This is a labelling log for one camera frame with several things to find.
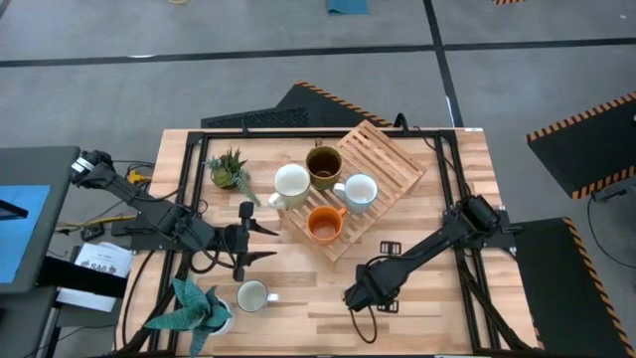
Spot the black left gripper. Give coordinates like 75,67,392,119
221,201,279,282

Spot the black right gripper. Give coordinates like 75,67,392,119
344,241,401,314

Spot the white enamel mug dark rim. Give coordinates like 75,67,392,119
236,278,280,313

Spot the orange mug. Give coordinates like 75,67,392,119
306,205,348,246

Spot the cream mug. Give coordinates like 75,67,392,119
267,163,312,211

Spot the pale blue white mug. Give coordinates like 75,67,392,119
332,172,379,215

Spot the brown glazed mug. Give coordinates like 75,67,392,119
304,137,344,191

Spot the small succulent in pot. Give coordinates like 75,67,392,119
204,147,262,208

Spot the teal leafy plant white pot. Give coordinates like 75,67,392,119
142,276,236,358

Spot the wooden slatted rack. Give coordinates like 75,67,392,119
277,118,427,264

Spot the yellow plug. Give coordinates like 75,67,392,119
126,168,153,188

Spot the black mat with striped edge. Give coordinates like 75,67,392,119
514,217,636,358
200,81,397,129
526,91,636,201

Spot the white printed paper sheet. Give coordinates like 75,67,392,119
73,242,134,278

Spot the black power adapter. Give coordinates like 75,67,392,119
79,223,105,243

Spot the grey desk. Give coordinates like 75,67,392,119
0,145,81,295

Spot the blue sheet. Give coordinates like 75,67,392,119
0,184,52,284

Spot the grey stand foot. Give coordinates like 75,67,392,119
590,178,636,203

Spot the blue floor mat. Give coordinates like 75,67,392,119
325,0,370,16

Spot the black metal table frame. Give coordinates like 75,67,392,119
116,127,536,357

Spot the black cable to right arm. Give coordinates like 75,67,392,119
411,126,473,200

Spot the yellow cable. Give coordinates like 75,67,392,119
59,214,138,230

